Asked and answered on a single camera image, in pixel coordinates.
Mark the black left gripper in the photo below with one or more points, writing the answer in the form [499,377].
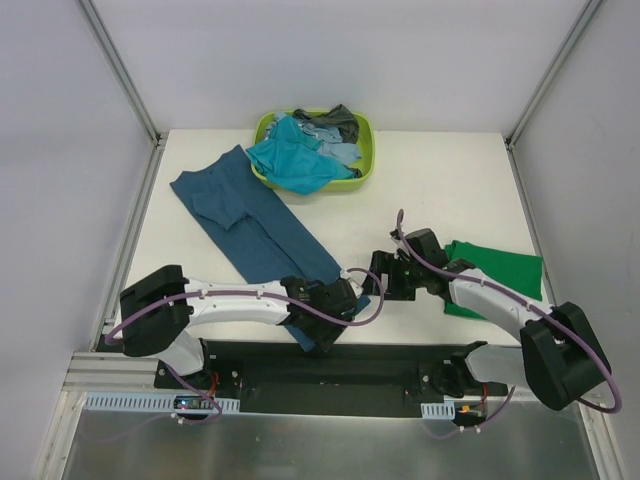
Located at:
[345,298]

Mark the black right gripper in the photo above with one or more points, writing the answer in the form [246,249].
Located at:
[378,273]

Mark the dark blue t shirt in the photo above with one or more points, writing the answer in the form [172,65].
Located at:
[250,224]

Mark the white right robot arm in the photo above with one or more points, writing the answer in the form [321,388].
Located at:
[557,357]

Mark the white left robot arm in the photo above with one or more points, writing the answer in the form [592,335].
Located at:
[159,310]

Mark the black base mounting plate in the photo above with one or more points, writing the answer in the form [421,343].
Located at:
[358,380]

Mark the lime green plastic basket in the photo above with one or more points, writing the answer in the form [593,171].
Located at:
[363,167]

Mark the light blue t shirt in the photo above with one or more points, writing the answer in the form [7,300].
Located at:
[324,139]

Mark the turquoise t shirt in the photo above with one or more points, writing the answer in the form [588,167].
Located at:
[290,158]

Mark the dark grey t shirt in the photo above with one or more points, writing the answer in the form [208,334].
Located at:
[339,117]

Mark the folded green t shirt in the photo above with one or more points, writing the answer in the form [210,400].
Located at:
[520,272]

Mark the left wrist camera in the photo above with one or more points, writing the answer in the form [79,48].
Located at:
[353,283]

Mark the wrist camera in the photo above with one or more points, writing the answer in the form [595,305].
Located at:
[395,237]
[353,283]

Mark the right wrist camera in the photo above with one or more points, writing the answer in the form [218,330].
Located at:
[395,237]

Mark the right slotted cable duct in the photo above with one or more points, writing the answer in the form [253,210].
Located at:
[438,411]

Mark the slotted cable duct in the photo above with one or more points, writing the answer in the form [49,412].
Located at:
[438,411]
[149,403]

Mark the left aluminium frame post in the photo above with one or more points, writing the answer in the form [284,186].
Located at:
[109,50]

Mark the aluminium frame post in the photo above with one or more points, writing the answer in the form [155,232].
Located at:
[578,29]
[109,50]

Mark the left slotted cable duct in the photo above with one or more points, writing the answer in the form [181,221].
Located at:
[149,403]

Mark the right aluminium frame post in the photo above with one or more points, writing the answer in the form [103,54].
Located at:
[578,29]

